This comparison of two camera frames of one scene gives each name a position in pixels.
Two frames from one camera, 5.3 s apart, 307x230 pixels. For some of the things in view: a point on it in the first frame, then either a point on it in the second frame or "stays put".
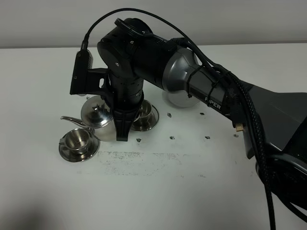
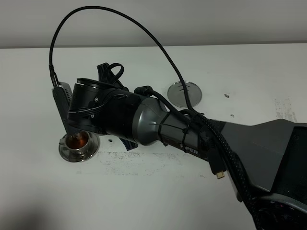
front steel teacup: [76, 140] stays put
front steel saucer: [76, 157] stays put
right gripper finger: [123, 120] to [129, 145]
